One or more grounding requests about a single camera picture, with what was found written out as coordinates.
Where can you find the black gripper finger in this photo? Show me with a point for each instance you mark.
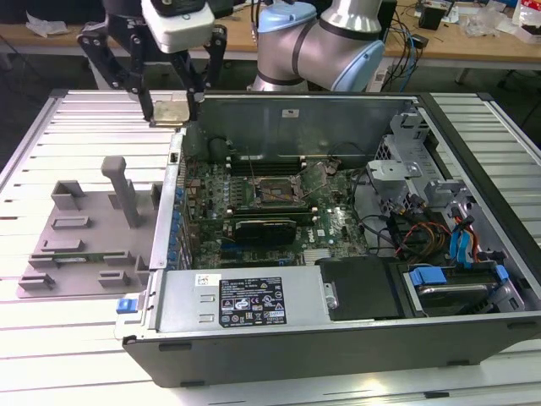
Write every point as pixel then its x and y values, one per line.
pixel 194 105
pixel 146 103

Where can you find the silver square CPU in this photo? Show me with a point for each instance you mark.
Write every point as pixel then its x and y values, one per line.
pixel 169 112

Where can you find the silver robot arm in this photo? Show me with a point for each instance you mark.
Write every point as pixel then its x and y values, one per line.
pixel 304 42

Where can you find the CPU socket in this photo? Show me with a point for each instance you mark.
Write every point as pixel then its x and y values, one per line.
pixel 274 188

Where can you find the white corner stop block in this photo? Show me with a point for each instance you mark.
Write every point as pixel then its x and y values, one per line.
pixel 177 96

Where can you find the large black case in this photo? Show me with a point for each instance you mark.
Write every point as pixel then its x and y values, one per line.
pixel 50 8

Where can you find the wooden desk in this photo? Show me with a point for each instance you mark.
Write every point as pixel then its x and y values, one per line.
pixel 50 40

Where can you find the crumpled white plastic sheet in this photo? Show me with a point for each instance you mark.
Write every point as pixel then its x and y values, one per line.
pixel 42 25

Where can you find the blue expansion slot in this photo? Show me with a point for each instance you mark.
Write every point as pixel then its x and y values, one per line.
pixel 228 246

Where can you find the black graphics card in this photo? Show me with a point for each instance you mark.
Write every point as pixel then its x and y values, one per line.
pixel 264 234

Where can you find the grey parts rack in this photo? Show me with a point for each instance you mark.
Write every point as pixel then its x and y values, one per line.
pixel 84 237

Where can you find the round coin battery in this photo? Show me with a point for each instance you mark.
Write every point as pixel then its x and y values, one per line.
pixel 331 167

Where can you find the green RAM stick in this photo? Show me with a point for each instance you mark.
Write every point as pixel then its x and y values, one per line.
pixel 91 256

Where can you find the green motherboard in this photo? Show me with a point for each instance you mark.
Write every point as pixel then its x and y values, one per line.
pixel 338 228

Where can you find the silver finned chipset heatsink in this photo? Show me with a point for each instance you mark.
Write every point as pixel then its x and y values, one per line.
pixel 317 256

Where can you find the silver power supply unit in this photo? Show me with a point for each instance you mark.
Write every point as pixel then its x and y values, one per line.
pixel 181 300

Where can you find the blue case latch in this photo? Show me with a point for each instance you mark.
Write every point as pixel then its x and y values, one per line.
pixel 126 305

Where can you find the silver metal drive cage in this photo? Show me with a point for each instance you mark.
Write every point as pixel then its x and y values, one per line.
pixel 393 169

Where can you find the black power adapter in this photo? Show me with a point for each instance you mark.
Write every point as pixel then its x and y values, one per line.
pixel 420 41

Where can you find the black plastic shroud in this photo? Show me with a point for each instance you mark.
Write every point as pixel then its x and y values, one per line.
pixel 359 287

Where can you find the small black box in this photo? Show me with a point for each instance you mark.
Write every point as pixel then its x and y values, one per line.
pixel 431 17

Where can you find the black and silver PC case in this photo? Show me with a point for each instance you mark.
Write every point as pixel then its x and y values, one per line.
pixel 296 359

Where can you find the hard disk in blue carrier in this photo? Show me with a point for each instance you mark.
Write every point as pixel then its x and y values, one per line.
pixel 427 277

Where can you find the clear plastic bags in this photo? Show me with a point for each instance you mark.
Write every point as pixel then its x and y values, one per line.
pixel 486 21

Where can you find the red and white bag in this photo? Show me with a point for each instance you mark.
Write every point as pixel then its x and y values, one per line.
pixel 526 17

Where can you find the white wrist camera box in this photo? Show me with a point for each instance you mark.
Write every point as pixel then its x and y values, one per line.
pixel 181 29

